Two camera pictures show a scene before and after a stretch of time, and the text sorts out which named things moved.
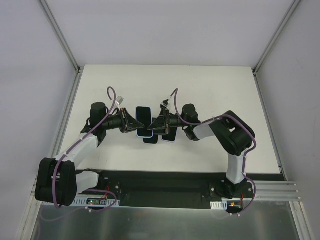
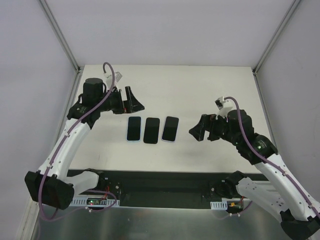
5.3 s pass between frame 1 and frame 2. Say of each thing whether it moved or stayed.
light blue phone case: moved
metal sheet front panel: stayed
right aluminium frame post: stayed
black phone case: stayed
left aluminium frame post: stayed
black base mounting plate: stayed
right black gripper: moved
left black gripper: moved
